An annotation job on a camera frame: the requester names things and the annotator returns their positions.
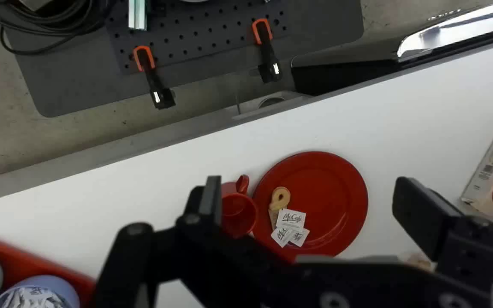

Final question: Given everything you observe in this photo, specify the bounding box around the tan wooden key tag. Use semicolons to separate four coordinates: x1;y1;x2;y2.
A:
268;186;291;226

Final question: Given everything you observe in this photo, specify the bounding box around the red cup with handle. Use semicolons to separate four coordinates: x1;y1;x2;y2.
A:
221;174;258;238

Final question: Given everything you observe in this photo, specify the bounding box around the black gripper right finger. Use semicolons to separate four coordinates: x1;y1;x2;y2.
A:
392;176;493;291

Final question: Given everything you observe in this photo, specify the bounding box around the orange black clamp right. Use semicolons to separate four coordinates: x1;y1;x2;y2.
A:
250;17;282;82

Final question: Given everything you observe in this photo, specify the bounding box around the dark grey floor mat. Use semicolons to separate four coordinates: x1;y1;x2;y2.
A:
17;0;363;118

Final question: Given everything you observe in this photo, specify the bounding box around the black cable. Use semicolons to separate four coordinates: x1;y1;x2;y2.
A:
0;0;114;56

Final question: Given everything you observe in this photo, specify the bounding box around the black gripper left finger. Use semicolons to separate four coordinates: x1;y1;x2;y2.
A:
94;176;270;308

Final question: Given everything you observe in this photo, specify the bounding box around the red plate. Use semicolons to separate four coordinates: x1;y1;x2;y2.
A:
251;150;368;262

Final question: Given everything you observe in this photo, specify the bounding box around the white paper packet lower left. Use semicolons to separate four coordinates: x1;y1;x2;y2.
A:
270;227;292;248

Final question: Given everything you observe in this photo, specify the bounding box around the black perforated board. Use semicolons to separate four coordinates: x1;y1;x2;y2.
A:
106;0;287;73

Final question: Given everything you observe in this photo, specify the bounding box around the silver laptop edge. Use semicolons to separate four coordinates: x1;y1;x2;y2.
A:
395;3;493;61

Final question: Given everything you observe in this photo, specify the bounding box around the white paper packet lower right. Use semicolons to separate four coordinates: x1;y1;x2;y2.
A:
289;227;310;246

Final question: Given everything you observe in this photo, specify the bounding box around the orange black clamp left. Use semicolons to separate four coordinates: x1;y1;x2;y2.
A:
133;44;174;109

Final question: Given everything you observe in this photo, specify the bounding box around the red tray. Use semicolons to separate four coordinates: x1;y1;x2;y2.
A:
0;241;94;308

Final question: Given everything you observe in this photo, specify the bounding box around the orange black clamp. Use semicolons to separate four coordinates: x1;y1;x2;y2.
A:
133;44;174;109
250;17;282;82

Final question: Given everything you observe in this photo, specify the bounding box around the white paper packet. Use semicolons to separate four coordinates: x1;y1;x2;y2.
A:
289;227;310;246
275;209;306;227
270;227;292;248

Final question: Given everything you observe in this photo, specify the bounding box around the pale green bar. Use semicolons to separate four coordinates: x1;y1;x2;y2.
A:
126;0;147;31

